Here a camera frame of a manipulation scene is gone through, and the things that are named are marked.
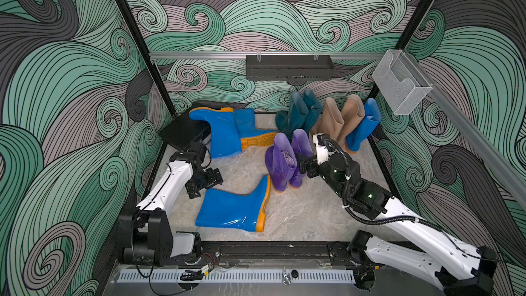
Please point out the beige boot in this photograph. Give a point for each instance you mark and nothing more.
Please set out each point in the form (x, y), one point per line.
(353, 113)
(330, 122)

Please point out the teal boot back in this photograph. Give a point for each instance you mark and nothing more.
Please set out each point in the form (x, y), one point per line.
(294, 118)

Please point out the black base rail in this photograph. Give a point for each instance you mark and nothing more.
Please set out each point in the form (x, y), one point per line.
(227, 253)

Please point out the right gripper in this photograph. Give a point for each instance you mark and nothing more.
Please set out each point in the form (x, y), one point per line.
(311, 162)

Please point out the aluminium rail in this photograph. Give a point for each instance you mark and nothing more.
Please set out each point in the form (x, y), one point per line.
(209, 55)
(459, 104)

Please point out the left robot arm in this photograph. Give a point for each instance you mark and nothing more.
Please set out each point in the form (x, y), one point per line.
(144, 235)

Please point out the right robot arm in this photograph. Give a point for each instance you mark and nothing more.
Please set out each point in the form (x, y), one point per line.
(433, 255)

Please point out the aluminium rail back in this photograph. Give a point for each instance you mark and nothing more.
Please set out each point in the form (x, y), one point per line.
(209, 55)

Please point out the teal boot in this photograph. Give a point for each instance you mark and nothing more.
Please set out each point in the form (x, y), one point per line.
(294, 118)
(314, 109)

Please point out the aluminium rail right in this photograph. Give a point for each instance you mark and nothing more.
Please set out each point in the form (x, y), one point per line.
(459, 104)

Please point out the clear mesh wall bin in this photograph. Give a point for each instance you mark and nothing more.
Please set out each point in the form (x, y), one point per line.
(402, 81)

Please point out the purple boot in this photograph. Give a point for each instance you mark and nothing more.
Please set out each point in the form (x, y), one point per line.
(302, 149)
(281, 162)

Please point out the black case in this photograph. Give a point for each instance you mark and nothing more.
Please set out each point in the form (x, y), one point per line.
(183, 130)

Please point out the black wall shelf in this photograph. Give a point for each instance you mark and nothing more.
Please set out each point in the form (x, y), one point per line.
(289, 68)

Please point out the large blue boot front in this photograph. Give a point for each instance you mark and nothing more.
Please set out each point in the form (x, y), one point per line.
(221, 209)

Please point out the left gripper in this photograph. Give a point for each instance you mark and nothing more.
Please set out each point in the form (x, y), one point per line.
(211, 181)

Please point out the small blue boot orange sole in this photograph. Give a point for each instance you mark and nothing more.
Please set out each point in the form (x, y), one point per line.
(250, 136)

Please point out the beige boot back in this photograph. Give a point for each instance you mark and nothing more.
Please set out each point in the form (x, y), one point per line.
(330, 122)

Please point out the white slotted cable duct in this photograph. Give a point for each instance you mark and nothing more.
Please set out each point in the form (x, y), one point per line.
(269, 276)

